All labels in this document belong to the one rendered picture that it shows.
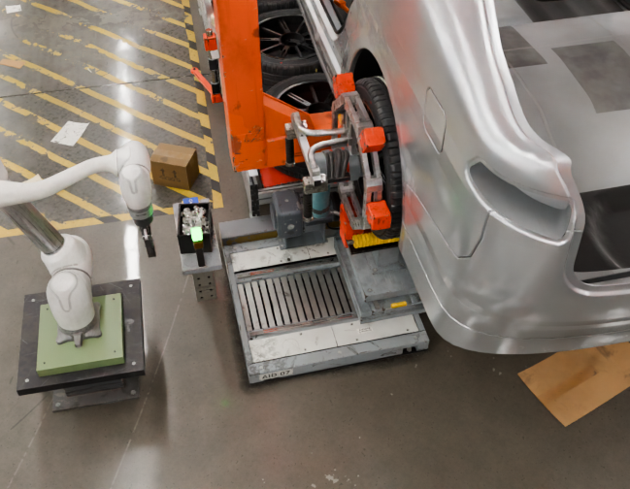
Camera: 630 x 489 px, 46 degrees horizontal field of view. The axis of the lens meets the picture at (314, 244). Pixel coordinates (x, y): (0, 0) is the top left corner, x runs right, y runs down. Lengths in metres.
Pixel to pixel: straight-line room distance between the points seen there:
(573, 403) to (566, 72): 1.42
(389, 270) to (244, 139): 0.90
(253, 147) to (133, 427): 1.34
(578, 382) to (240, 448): 1.51
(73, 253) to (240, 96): 0.96
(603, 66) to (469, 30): 1.34
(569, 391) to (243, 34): 2.07
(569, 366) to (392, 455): 0.93
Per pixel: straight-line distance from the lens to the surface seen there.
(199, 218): 3.23
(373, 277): 3.43
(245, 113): 3.31
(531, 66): 3.36
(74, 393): 3.44
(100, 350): 3.14
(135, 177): 2.66
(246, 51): 3.14
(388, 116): 2.78
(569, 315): 2.31
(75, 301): 3.04
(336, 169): 2.77
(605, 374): 3.60
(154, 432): 3.29
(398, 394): 3.34
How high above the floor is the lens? 2.81
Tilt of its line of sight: 47 degrees down
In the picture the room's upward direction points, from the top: straight up
